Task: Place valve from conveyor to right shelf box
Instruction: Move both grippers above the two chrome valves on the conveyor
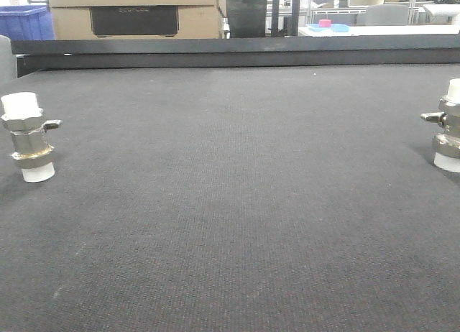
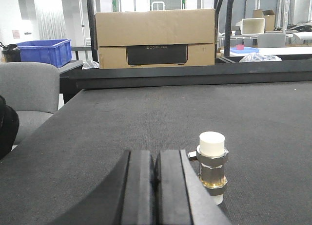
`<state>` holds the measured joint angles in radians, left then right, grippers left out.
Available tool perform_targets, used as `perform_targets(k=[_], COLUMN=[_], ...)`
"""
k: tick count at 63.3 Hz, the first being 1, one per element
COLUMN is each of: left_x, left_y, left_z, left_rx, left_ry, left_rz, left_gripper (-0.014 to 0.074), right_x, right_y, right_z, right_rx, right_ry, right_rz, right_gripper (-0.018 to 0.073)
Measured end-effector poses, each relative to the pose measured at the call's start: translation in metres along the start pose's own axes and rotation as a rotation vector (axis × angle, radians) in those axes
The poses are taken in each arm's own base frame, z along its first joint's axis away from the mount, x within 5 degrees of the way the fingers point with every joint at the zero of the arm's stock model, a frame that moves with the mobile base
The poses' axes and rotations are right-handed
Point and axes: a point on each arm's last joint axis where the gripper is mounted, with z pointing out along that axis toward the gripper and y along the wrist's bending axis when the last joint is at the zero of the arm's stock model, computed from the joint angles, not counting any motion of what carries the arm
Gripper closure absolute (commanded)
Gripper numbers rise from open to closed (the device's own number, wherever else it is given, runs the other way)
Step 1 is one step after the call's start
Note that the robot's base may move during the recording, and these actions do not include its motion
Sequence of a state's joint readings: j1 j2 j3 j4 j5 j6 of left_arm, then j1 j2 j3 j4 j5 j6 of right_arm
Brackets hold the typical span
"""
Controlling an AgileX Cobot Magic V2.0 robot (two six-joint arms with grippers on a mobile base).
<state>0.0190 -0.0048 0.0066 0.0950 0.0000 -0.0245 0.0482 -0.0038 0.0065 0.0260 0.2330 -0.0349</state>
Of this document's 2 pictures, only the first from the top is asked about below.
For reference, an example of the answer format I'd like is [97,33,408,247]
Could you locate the metal valve white ends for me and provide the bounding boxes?
[1,92,62,183]
[420,78,459,173]

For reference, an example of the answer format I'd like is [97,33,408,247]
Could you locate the black conveyor belt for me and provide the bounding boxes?
[1,65,459,331]

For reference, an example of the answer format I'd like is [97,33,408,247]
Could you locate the lower cardboard box black print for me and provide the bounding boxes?
[50,6,224,40]

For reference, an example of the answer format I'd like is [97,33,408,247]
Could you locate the black bin background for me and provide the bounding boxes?
[226,0,267,38]

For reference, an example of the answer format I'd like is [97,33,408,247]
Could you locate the blue tray on table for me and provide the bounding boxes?
[306,23,350,33]

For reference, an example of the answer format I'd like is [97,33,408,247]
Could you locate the pink block on tray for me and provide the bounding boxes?
[318,19,332,28]

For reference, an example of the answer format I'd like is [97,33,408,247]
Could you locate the white background table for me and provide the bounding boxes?
[298,25,459,37]

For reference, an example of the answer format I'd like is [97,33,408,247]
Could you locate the blue plastic crate background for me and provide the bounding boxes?
[1,4,55,41]

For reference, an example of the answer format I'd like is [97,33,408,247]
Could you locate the black conveyor end rail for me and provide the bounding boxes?
[11,34,459,76]

